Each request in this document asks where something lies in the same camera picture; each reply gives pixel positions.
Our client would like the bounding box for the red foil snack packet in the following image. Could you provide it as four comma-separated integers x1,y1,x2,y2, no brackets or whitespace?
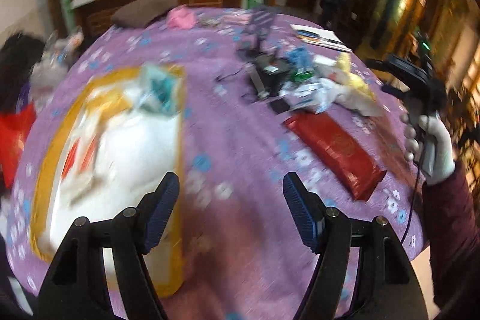
284,112,386,202

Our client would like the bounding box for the maroon sleeved right forearm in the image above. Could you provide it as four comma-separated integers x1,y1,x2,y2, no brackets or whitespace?
422,162,479,309

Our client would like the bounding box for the pink soft cloth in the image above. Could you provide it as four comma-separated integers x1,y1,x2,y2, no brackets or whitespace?
167,5,197,30

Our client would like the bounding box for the white gloved right hand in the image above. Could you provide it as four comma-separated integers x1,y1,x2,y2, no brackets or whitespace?
400,113,455,185

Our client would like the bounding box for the yellow white plush toy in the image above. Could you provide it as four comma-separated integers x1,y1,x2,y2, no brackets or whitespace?
329,52,383,117

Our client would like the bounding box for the white booklet on table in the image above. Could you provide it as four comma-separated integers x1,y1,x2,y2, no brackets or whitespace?
290,24,352,53

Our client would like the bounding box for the teal snack packet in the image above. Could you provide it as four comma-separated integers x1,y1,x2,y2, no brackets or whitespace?
137,64,179,117

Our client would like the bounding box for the person in dark clothes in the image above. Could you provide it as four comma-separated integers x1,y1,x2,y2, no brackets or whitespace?
319,0,345,28

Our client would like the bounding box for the purple floral tablecloth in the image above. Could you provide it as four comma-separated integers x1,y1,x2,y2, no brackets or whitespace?
6,22,425,319

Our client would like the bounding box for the red gift bag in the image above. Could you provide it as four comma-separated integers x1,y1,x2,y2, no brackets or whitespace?
0,103,36,188

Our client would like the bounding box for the black phone stand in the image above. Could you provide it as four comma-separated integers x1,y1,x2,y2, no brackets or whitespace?
237,5,277,62

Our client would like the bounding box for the clear plastic bags pile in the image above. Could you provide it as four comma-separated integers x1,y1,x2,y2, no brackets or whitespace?
29,26,85,102

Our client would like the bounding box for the brown folded cloth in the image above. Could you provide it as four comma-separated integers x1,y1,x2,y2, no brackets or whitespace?
111,0,178,28

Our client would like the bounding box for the black device with cables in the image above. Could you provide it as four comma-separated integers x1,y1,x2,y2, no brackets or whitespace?
214,47,294,102

